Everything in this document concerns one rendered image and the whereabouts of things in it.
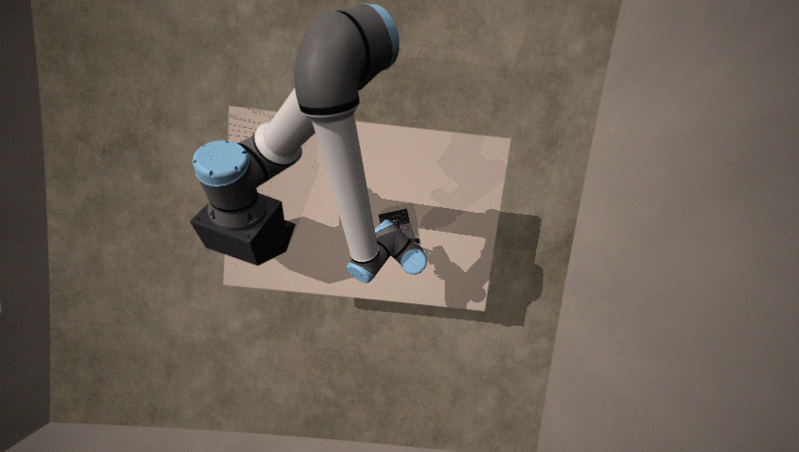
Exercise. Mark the black lighting desk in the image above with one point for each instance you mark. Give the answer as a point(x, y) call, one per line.
point(398, 218)

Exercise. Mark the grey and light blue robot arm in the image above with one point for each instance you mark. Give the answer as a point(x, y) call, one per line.
point(338, 48)

